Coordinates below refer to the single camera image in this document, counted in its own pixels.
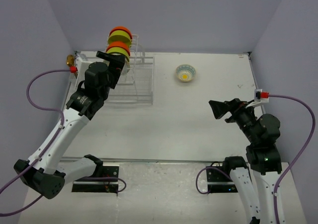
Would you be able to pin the blue yellow patterned bowl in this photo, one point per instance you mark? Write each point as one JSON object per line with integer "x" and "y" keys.
{"x": 185, "y": 73}

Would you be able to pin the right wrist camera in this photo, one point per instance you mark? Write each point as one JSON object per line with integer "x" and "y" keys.
{"x": 260, "y": 97}

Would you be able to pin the brass wooden utensil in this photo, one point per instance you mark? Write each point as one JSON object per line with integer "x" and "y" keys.
{"x": 70, "y": 60}

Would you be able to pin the orange bowl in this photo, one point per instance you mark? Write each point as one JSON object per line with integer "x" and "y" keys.
{"x": 122, "y": 28}
{"x": 118, "y": 44}

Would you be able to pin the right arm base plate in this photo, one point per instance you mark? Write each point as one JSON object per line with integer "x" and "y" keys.
{"x": 218, "y": 183}

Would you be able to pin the green bowl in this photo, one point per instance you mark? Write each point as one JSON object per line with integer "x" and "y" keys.
{"x": 120, "y": 36}
{"x": 120, "y": 51}

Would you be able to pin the white wire dish rack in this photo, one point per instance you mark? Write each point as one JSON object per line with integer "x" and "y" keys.
{"x": 136, "y": 87}

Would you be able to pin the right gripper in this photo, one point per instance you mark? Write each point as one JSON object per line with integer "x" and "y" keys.
{"x": 220, "y": 108}

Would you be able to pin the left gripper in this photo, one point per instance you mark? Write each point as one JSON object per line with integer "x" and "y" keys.
{"x": 112, "y": 59}

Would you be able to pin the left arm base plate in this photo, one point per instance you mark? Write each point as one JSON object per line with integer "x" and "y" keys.
{"x": 108, "y": 170}

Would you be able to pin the front orange bowl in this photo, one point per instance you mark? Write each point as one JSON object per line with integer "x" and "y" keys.
{"x": 118, "y": 44}

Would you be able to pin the rear orange bowl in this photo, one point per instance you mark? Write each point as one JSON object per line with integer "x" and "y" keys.
{"x": 122, "y": 28}

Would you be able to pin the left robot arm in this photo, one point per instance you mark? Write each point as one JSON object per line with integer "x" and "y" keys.
{"x": 42, "y": 172}

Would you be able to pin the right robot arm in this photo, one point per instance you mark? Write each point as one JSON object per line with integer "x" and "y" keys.
{"x": 256, "y": 176}

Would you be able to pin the front green bowl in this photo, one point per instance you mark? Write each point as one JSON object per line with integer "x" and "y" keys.
{"x": 120, "y": 51}

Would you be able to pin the rear green bowl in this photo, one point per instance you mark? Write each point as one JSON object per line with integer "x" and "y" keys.
{"x": 120, "y": 36}

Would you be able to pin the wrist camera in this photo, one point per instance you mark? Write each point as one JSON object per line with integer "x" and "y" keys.
{"x": 260, "y": 97}
{"x": 82, "y": 63}

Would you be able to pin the white floral patterned bowl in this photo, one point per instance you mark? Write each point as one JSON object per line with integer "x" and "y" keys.
{"x": 125, "y": 68}

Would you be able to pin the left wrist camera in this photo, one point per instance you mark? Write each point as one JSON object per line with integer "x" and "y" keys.
{"x": 82, "y": 63}

